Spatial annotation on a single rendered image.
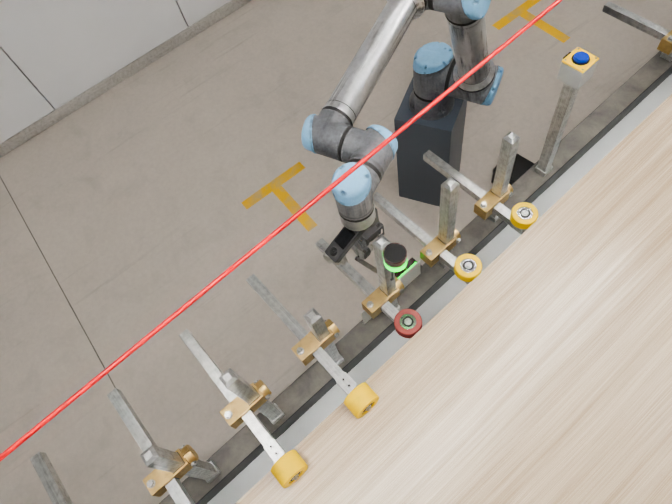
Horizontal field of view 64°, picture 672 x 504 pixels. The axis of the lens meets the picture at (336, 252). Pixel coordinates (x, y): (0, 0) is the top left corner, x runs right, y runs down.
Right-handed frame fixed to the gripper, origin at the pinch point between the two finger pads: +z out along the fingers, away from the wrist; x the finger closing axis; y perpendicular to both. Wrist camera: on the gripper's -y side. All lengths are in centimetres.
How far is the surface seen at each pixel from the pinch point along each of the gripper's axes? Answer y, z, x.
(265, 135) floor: 42, 101, 142
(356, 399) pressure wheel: -27.5, 3.2, -28.0
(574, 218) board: 57, 11, -32
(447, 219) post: 25.8, -0.4, -9.3
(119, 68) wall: 8, 92, 251
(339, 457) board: -40, 11, -34
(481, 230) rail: 45, 31, -9
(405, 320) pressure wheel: -1.8, 10.5, -19.6
